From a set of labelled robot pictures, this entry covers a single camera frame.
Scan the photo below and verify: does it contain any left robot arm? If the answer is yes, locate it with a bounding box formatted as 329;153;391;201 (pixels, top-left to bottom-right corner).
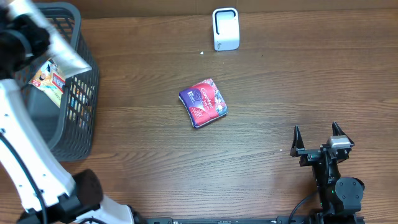
1;1;145;223

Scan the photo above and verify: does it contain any red purple Carefree pack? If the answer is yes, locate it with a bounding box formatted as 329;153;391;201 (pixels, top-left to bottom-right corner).
179;78;228;128

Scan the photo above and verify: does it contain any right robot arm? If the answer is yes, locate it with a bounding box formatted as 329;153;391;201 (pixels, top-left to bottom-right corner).
288;122;365;224

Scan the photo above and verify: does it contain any white barcode scanner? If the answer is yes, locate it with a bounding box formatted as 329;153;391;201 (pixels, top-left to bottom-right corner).
212;7;240;51

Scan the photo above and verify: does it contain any grey plastic shopping basket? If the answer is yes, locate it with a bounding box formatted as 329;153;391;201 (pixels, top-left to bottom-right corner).
13;2;100;161

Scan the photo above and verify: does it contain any yellow snack bag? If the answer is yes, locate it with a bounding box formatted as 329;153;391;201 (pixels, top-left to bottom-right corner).
29;59;65;107

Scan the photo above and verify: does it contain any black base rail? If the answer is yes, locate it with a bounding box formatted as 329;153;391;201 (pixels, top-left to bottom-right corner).
146;215;315;224

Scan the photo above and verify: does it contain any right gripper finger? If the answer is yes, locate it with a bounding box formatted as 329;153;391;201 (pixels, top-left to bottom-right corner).
331;121;354;146
290;126;304;157

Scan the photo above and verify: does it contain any white cosmetic tube gold cap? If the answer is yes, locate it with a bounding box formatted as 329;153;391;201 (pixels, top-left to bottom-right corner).
7;0;91;78

